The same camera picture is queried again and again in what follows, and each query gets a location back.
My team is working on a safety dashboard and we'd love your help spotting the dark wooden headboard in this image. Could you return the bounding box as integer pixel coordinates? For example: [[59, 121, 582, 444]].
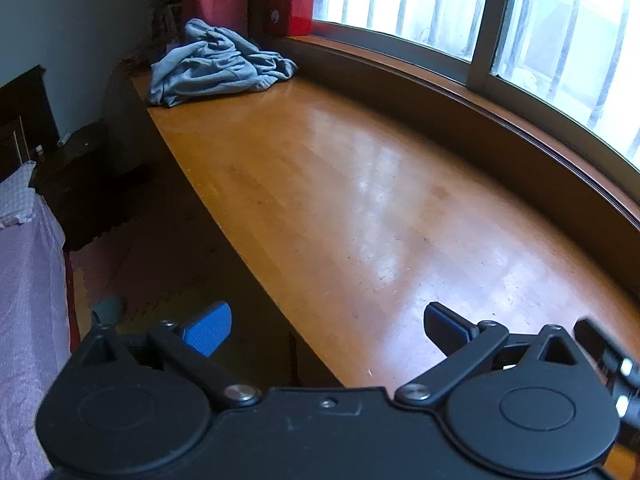
[[0, 65, 61, 181]]

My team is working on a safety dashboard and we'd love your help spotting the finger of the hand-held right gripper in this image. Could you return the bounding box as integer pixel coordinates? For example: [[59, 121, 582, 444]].
[[572, 316, 640, 426]]

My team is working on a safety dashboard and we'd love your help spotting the purple checked bed blanket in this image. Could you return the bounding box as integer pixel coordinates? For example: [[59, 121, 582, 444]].
[[0, 160, 71, 480]]

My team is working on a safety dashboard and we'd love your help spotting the sliding window with bars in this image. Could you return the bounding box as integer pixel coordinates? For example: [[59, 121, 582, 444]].
[[310, 0, 640, 173]]

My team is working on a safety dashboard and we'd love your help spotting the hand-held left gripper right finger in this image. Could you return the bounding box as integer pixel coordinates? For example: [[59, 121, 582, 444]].
[[395, 302, 586, 408]]

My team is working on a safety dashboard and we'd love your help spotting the teal slipper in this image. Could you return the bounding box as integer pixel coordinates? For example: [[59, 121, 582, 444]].
[[90, 296, 126, 328]]

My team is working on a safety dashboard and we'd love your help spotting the dark wooden window sill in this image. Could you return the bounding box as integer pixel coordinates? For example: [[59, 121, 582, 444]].
[[250, 34, 640, 246]]

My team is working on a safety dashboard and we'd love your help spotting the dark cluttered stand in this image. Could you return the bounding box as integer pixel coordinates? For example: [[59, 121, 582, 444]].
[[149, 0, 185, 48]]

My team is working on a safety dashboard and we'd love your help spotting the light blue garment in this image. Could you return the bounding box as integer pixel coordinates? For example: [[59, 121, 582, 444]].
[[148, 18, 299, 109]]

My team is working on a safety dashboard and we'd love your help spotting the red box with white lid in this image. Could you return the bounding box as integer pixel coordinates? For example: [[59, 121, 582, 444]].
[[261, 0, 319, 37]]

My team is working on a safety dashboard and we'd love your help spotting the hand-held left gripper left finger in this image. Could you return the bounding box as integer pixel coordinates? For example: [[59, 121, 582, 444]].
[[75, 301, 263, 408]]

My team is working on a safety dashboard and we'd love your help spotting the dark wooden nightstand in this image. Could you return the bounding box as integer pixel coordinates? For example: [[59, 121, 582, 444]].
[[30, 122, 151, 253]]

